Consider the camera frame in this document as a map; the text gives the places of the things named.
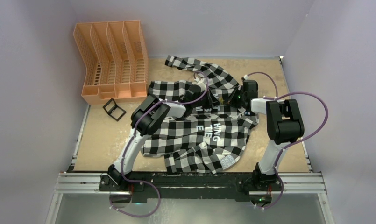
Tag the small black frame stand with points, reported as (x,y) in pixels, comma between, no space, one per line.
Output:
(113,110)

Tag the black aluminium mounting rail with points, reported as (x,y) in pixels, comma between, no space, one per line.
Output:
(240,187)

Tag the black white plaid shirt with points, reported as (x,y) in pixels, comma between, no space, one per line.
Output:
(208,140)

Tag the orange plastic file organizer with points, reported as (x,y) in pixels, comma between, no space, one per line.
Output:
(116,61)

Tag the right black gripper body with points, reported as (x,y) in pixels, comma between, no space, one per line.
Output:
(237,99)

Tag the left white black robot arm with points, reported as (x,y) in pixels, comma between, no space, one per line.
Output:
(147,119)

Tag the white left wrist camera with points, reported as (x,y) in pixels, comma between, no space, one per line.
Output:
(202,83)

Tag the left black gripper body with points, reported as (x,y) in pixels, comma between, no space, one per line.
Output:
(205,102)

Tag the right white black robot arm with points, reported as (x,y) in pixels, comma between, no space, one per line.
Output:
(284,126)

